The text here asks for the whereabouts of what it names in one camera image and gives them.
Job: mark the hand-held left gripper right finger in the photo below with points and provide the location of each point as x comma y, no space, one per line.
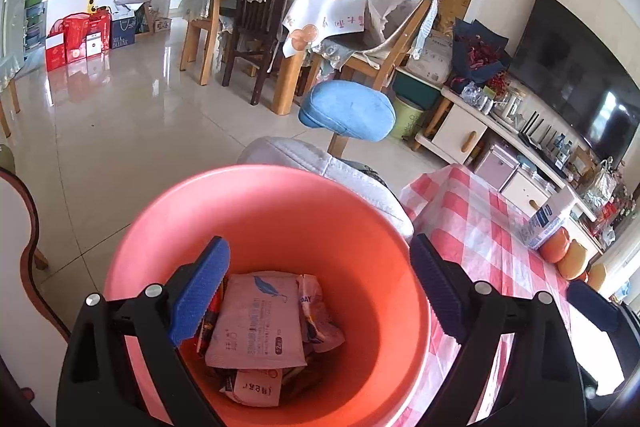
442,292

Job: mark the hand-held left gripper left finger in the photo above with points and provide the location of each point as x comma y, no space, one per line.
200,297

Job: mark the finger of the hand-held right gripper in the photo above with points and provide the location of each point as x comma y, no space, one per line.
592,307

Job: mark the beige paper packet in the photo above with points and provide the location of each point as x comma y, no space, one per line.
257,322

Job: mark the white packet with red print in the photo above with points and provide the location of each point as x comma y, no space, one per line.
255,387

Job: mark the white packet with blue letters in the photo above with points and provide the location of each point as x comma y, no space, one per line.
320,322

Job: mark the pink plastic bucket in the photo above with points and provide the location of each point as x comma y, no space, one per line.
300,217

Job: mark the yellow pear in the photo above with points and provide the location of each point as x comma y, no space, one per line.
574,259
597,277

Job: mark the red apple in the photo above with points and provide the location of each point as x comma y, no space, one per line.
555,247

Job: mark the red white checkered tablecloth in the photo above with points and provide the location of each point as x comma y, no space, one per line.
470,217

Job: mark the white plastic bottle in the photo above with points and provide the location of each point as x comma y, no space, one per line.
547,222

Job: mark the pink storage box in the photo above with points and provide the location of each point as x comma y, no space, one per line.
495,167

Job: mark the white padded seat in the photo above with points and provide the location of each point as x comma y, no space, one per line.
340,177

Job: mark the white television cabinet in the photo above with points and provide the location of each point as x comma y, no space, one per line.
460,137

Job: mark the black router with antennas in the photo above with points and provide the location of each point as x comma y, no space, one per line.
532,132

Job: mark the green waste bin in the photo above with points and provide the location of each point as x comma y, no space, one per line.
410,107

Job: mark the blue stool cushion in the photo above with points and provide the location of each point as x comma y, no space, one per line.
347,109

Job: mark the black flat television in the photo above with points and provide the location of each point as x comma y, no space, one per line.
575,72

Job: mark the dark blue flower bouquet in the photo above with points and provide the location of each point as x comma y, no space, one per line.
477,52

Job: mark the light wooden chair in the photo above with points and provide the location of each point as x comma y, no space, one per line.
400,42

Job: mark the dark wooden chair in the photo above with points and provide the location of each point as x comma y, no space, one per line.
260,32

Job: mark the red gift boxes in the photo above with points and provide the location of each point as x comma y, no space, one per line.
75,39

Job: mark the wooden chair with lace cover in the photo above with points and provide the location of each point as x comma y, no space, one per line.
200,7

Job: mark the orange print white cloth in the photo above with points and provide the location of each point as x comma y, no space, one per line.
320,12

